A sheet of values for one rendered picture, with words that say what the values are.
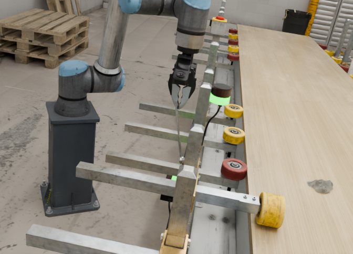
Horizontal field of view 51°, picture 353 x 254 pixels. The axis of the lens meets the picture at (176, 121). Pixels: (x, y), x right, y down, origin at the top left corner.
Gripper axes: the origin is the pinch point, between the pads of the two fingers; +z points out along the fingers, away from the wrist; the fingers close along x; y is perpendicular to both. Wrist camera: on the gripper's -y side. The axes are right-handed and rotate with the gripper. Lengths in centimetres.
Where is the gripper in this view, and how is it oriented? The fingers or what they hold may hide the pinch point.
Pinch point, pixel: (178, 106)
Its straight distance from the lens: 125.1
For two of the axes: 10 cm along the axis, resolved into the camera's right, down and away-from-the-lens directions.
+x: -9.8, -1.9, 0.7
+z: -1.4, 9.0, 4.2
